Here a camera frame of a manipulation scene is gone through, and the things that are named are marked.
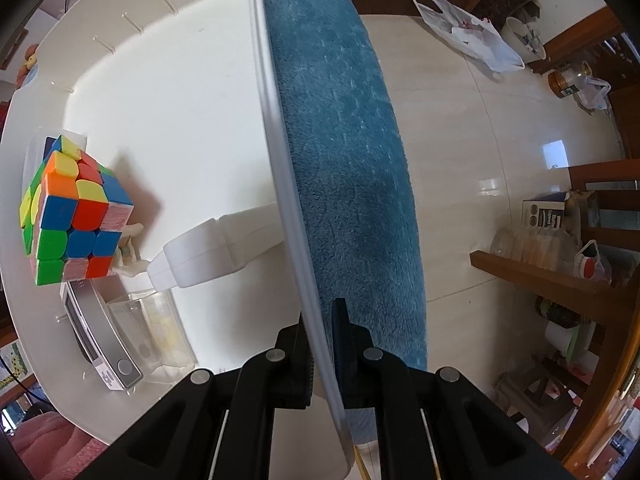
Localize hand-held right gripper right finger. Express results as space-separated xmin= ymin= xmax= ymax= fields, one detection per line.
xmin=332 ymin=298 xmax=576 ymax=480

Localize clear plastic box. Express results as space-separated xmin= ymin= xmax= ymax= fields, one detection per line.
xmin=107 ymin=290 xmax=197 ymax=376

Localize thick black cable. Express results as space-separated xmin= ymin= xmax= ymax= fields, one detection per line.
xmin=0 ymin=360 xmax=51 ymax=411

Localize grey plastic stool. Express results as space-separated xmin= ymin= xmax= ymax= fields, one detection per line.
xmin=492 ymin=360 xmax=583 ymax=421

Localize colourful puzzle cube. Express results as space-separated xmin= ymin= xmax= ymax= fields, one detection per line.
xmin=20 ymin=135 xmax=135 ymax=287

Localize red white plastic bag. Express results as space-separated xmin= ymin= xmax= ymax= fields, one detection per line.
xmin=574 ymin=240 xmax=613 ymax=286

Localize wooden shelf unit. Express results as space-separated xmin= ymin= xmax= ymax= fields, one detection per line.
xmin=470 ymin=160 xmax=640 ymax=461

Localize white plastic storage bin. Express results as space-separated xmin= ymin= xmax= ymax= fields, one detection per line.
xmin=0 ymin=0 xmax=356 ymax=480

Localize pink fleece robe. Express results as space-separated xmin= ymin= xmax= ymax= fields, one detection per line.
xmin=10 ymin=410 xmax=116 ymax=466

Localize amber plastic bottle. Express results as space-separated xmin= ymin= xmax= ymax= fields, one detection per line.
xmin=548 ymin=61 xmax=591 ymax=100

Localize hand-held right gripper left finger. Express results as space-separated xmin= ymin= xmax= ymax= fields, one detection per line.
xmin=107 ymin=310 xmax=316 ymax=480

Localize blue fleece blanket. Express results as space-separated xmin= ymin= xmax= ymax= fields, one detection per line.
xmin=260 ymin=0 xmax=428 ymax=446

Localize clear plastic food containers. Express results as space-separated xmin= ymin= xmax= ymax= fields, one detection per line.
xmin=490 ymin=225 xmax=571 ymax=266

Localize red yellow peach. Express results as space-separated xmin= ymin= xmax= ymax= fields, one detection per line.
xmin=15 ymin=45 xmax=41 ymax=86

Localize white cat-shaped scraper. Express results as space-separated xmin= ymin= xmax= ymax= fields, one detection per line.
xmin=146 ymin=201 xmax=286 ymax=290

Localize clear plastic bag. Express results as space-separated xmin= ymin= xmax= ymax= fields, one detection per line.
xmin=575 ymin=76 xmax=612 ymax=111

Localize silver compact camera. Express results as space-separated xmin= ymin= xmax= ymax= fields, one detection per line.
xmin=60 ymin=280 xmax=143 ymax=391

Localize printed cardboard box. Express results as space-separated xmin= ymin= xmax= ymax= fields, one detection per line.
xmin=521 ymin=191 xmax=571 ymax=231

